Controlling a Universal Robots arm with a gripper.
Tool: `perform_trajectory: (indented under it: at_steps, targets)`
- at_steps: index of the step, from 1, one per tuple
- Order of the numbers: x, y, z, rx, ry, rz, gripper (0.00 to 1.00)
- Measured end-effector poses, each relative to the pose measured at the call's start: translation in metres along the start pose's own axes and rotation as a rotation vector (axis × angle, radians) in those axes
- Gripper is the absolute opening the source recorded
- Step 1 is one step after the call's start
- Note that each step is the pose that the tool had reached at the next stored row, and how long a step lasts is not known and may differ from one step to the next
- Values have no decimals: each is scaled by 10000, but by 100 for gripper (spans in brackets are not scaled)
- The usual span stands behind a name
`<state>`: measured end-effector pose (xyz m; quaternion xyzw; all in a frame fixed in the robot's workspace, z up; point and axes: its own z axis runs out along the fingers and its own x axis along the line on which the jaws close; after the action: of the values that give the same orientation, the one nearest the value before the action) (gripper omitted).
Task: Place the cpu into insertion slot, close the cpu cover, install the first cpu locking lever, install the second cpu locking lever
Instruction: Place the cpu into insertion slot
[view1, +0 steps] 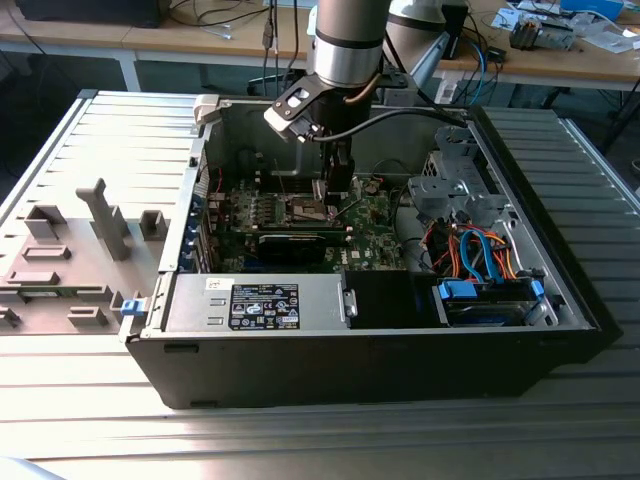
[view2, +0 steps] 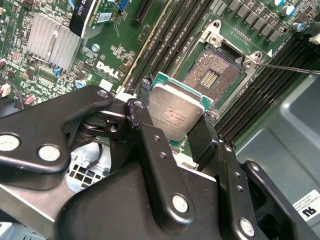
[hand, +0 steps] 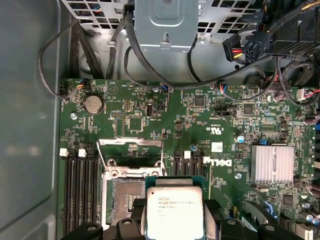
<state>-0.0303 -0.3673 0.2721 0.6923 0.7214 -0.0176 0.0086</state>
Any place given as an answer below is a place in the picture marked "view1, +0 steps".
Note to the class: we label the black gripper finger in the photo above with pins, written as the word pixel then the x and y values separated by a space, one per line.
pixel 342 172

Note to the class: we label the silver CPU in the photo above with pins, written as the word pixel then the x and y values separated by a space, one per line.
pixel 318 188

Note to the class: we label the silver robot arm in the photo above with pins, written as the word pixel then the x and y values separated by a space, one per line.
pixel 350 55

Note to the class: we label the black RAM slot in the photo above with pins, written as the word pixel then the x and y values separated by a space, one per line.
pixel 295 178
pixel 295 183
pixel 295 188
pixel 240 226
pixel 295 174

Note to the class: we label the CPU socket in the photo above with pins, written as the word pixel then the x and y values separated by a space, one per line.
pixel 307 210

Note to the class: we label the black CPU cooler heatsink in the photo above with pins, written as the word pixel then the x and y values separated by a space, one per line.
pixel 525 35

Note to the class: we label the round coin battery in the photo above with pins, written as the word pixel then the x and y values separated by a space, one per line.
pixel 371 188

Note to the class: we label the green motherboard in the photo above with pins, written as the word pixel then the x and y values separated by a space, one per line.
pixel 372 240

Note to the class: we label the black expansion card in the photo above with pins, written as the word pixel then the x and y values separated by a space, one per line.
pixel 290 249

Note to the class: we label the pale grey slanted panel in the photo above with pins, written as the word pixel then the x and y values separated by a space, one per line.
pixel 431 62

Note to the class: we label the silver metal drive cage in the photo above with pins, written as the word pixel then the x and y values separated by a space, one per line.
pixel 450 196

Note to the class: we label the black upright box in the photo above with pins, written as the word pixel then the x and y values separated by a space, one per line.
pixel 457 30

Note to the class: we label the blue expansion card retainer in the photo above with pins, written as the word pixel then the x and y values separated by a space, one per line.
pixel 190 245

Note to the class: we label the silver power supply unit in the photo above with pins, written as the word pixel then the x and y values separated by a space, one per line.
pixel 200 300

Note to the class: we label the hard disk in blue carrier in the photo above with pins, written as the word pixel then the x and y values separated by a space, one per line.
pixel 480 311

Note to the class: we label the black PC case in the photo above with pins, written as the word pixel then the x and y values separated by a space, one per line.
pixel 350 370

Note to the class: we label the light wooden desk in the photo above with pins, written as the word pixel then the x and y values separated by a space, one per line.
pixel 150 40
pixel 550 65

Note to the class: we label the silver metal device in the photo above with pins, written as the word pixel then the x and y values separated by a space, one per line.
pixel 557 37

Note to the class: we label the grey parts rack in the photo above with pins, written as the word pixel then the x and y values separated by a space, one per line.
pixel 125 280

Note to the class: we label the blue case latch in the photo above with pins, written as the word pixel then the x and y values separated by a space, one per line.
pixel 131 307

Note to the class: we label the blue box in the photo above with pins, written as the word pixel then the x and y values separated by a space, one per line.
pixel 592 7

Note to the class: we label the white paper sheets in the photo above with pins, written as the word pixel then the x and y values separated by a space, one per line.
pixel 605 37

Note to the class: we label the black device case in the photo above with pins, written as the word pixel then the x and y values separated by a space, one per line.
pixel 90 12

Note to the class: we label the green RAM stick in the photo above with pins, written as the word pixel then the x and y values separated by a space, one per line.
pixel 42 294

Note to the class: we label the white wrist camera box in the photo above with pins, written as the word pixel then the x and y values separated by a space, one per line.
pixel 285 122

